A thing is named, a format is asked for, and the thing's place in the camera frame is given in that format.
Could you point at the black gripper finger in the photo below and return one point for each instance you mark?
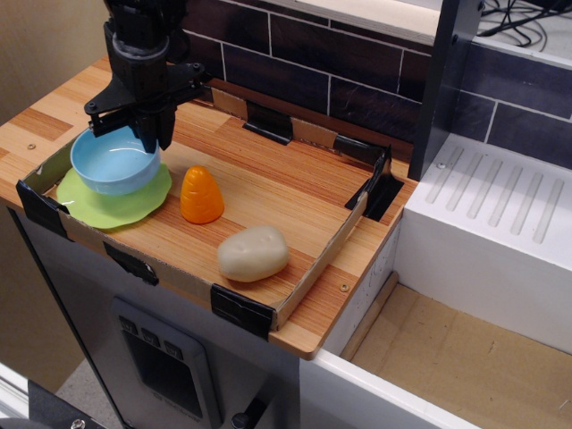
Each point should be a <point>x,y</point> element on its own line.
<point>165,121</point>
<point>144,128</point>

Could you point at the dark grey vertical post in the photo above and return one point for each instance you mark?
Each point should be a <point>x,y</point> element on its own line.
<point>457,26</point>

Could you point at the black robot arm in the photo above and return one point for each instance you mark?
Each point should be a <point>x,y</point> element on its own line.
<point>146,48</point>

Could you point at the beige toy potato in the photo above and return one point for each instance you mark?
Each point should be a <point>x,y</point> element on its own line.
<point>253,254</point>

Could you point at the light green plastic plate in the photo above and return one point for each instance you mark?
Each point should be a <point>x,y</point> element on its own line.
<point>103,211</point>

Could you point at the white toy sink basin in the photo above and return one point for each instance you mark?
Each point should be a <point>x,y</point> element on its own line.
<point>464,319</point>

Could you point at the orange toy carrot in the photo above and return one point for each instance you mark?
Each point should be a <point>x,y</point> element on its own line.
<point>201,200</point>

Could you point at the cardboard tray border with tape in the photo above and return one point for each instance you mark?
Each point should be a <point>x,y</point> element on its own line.
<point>336,192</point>

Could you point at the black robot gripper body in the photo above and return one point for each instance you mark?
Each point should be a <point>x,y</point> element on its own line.
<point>141,85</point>

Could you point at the light blue plastic bowl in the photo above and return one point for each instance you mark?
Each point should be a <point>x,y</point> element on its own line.
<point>113,164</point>

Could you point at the grey toy oven front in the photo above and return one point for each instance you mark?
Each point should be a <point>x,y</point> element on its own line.
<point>163,361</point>

